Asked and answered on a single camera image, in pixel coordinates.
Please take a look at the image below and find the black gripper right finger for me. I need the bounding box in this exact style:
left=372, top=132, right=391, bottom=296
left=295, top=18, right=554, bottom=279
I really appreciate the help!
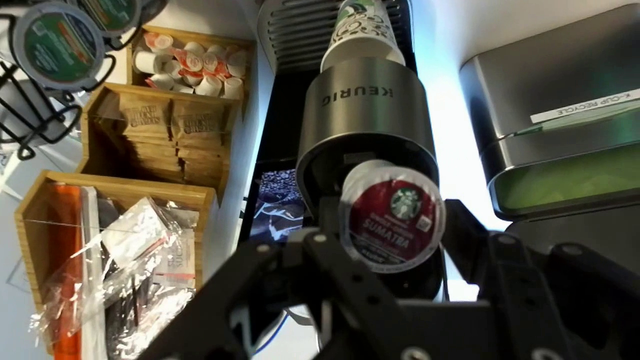
left=441, top=198, right=640, bottom=360

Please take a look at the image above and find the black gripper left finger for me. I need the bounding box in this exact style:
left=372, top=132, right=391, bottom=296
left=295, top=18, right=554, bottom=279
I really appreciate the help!
left=138, top=230, right=429, bottom=360

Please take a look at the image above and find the maroon-lid coffee pod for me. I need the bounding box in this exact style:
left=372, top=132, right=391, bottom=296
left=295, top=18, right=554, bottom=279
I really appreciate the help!
left=335, top=157, right=448, bottom=275

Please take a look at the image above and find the black silver Keurig coffeemaker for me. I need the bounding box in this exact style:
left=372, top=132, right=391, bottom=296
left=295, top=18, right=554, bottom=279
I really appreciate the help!
left=239, top=0, right=450, bottom=305

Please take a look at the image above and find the green-lid coffee pod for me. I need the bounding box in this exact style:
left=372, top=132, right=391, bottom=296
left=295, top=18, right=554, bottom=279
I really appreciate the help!
left=10, top=0, right=107, bottom=92
left=73, top=0, right=144, bottom=36

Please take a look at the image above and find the clear plastic stirrer bag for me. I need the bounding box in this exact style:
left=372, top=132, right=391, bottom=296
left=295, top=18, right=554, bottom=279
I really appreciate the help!
left=28, top=194, right=204, bottom=360

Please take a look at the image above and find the stainless steel bin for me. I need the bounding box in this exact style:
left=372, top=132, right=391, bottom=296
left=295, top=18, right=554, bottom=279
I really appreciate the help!
left=457, top=2, right=640, bottom=223

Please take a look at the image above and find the brown sugar packet stack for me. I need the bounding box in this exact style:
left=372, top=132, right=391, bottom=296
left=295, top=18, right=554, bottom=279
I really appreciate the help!
left=114, top=97, right=231, bottom=192

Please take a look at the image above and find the wooden condiment organizer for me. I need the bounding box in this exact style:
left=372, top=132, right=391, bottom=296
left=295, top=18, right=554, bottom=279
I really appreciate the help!
left=11, top=23, right=260, bottom=360

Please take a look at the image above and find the orange stir stick pack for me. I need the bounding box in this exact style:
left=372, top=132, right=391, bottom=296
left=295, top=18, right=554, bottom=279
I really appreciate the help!
left=50, top=182, right=87, bottom=360

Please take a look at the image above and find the white creamer cup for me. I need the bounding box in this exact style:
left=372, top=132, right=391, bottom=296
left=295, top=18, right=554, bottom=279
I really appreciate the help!
left=222, top=49, right=251, bottom=80
left=194, top=74, right=225, bottom=100
left=180, top=40, right=207, bottom=66
left=131, top=49, right=162, bottom=75

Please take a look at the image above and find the printed white paper cup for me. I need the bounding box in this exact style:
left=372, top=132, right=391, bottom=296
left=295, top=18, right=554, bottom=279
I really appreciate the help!
left=317, top=0, right=410, bottom=75

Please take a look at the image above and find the black wire pod stand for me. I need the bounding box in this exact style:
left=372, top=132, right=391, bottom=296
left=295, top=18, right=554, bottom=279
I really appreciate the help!
left=0, top=0, right=169, bottom=164

